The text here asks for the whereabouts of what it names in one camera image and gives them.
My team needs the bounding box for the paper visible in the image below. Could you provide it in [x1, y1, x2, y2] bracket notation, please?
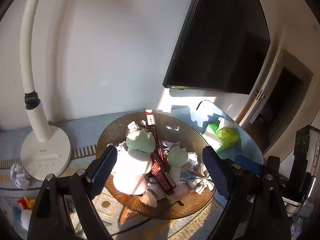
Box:
[10, 164, 30, 190]

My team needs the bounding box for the silver foil snack wrapper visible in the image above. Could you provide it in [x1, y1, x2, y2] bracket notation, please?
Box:
[180, 168, 215, 194]

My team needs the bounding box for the round blue glass side table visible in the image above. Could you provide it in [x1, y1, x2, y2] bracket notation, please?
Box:
[170, 100, 263, 199]

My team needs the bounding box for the green tissue pack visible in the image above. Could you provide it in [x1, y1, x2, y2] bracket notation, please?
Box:
[202, 117, 240, 152]

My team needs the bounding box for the green white pink dango plush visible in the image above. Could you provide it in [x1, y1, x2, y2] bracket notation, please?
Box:
[112, 129, 155, 195]

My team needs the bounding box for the brown ribbed wicker bowl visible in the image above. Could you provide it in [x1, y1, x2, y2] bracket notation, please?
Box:
[94, 112, 214, 220]

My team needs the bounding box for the blue white cat plush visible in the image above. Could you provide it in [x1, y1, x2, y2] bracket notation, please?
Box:
[12, 197, 36, 231]

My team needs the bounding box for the black wall monitor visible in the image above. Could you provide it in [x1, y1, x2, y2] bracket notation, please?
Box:
[163, 0, 270, 95]

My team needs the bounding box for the pink dango skewer plush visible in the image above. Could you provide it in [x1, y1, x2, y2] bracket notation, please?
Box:
[167, 147, 189, 203]

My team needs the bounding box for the dark red long box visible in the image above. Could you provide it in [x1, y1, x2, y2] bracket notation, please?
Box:
[145, 109, 176, 196]

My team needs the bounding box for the white desk lamp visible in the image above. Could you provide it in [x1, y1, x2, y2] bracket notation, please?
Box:
[19, 0, 73, 181]

